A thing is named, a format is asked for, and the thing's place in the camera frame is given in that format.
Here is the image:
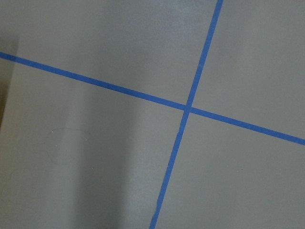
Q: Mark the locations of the blue tape grid lines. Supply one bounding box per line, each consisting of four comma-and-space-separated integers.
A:
0, 0, 305, 229

